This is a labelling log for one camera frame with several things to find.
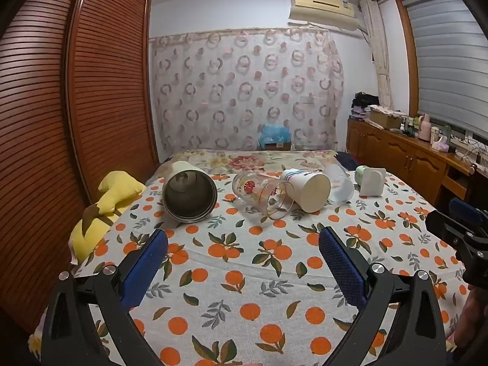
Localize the red print glass cup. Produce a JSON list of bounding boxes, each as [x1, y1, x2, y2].
[[232, 171, 295, 221]]

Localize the yellow plush pillow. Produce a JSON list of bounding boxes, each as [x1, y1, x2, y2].
[[69, 170, 147, 264]]

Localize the cream steel tumbler cup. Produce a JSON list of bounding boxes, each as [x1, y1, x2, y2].
[[162, 161, 218, 224]]

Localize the green and white mug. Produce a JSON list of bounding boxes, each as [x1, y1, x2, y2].
[[354, 165, 386, 197]]

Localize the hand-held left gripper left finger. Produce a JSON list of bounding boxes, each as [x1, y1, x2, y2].
[[40, 229, 169, 366]]

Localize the floral blanket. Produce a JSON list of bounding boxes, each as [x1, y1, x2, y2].
[[162, 149, 340, 178]]

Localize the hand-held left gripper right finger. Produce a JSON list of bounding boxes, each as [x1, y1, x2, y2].
[[318, 227, 447, 366]]

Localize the blue plastic bag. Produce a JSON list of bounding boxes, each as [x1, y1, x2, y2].
[[258, 124, 292, 149]]

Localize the cream air conditioner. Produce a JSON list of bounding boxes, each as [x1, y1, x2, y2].
[[288, 0, 361, 32]]

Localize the brown louvered wardrobe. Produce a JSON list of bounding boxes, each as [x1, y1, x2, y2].
[[0, 0, 161, 338]]

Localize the circle pattern wall cloth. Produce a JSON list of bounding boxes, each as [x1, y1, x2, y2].
[[149, 27, 346, 152]]

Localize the pile of dark clothes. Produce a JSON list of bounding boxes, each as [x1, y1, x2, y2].
[[351, 92, 382, 120]]

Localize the orange print bed sheet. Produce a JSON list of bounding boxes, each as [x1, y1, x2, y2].
[[28, 168, 473, 366]]

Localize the clear plastic cup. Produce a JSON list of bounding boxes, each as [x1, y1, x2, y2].
[[323, 164, 355, 204]]

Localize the beige window curtain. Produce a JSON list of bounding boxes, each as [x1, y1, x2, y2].
[[359, 0, 393, 112]]

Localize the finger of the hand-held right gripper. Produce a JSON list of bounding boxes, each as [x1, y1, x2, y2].
[[426, 210, 473, 251], [449, 197, 488, 234]]

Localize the pink kettle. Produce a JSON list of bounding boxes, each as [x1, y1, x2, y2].
[[417, 113, 432, 140]]

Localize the cardboard box with papers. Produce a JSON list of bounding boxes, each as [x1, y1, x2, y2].
[[369, 105, 408, 129]]

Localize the grey window blind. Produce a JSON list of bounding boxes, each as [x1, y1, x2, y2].
[[404, 0, 488, 140]]

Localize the white cables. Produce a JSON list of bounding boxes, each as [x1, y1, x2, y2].
[[455, 139, 483, 165]]

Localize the person's right hand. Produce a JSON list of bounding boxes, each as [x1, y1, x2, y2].
[[455, 286, 488, 356]]

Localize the wooden sideboard cabinet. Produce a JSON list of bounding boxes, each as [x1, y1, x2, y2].
[[346, 117, 488, 210]]

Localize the striped white paper cup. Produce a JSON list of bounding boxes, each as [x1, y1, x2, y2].
[[280, 168, 332, 213]]

